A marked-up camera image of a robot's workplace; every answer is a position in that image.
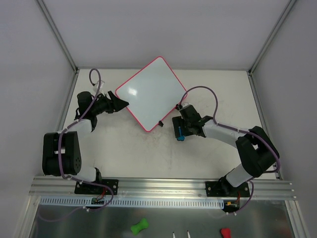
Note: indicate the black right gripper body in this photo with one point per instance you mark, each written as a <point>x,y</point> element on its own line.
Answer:
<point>179,126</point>

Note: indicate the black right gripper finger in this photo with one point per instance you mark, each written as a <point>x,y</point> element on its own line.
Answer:
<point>189,132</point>
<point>178,121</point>

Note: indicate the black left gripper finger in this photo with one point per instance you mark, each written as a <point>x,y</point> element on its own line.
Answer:
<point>114,98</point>
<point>119,106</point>

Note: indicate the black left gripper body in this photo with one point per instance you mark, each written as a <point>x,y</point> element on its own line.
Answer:
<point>112,101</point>

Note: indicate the blue whiteboard eraser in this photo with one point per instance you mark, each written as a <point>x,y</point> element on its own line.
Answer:
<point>180,136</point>

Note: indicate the pink framed whiteboard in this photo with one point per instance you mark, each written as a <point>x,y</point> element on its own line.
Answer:
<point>152,93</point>

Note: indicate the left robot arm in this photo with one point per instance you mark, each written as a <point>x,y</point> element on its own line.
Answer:
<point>61,150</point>

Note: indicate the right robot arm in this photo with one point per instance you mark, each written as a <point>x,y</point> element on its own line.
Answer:
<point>256,151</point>

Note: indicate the black whiteboard clip front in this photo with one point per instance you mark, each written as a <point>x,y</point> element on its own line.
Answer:
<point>160,123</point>

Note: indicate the green bone-shaped eraser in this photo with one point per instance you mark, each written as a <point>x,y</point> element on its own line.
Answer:
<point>138,227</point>

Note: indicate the red bone-shaped eraser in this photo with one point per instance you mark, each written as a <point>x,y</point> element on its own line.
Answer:
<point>225,232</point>

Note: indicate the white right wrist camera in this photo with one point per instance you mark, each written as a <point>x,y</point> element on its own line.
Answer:
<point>181,106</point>

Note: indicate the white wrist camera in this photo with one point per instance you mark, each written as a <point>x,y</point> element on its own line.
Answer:
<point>98,87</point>
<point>181,106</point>

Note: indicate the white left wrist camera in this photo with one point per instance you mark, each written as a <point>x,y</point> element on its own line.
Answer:
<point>98,87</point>

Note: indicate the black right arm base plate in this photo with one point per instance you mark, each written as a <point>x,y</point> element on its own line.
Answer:
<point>221,188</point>

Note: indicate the right aluminium frame post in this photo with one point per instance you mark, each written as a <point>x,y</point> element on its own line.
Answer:
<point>280,21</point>

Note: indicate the aluminium frame post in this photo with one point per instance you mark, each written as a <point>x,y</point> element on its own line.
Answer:
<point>50,21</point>
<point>280,21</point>

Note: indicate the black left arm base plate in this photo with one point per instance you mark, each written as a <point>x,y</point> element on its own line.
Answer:
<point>86,189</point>

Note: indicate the left aluminium frame post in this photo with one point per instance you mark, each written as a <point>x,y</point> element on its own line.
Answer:
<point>50,21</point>

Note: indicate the white slotted cable duct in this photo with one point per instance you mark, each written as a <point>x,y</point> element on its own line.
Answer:
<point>133,202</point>

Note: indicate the aluminium mounting rail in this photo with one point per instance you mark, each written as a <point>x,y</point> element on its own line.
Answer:
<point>164,188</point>

